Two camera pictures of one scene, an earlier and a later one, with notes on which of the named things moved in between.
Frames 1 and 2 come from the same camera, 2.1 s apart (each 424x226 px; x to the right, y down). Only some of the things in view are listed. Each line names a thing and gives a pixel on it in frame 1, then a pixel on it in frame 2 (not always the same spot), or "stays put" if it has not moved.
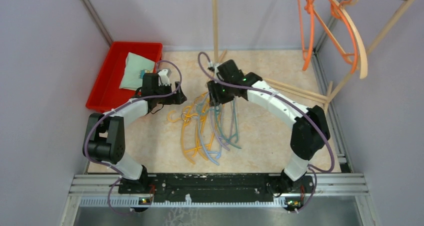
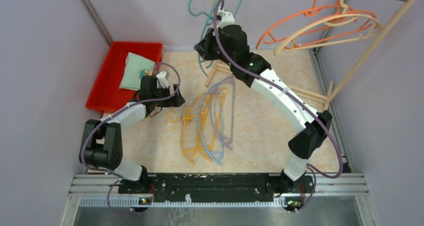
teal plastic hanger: (236, 134) -> (208, 15)
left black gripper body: (175, 99) stays put
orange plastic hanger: (309, 8) -> (341, 13)
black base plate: (216, 187) stays put
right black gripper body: (220, 94) -> (212, 50)
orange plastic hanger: (337, 8) -> (266, 41)
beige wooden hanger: (345, 9) -> (343, 15)
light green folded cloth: (135, 67) stays put
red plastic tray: (106, 94) stays put
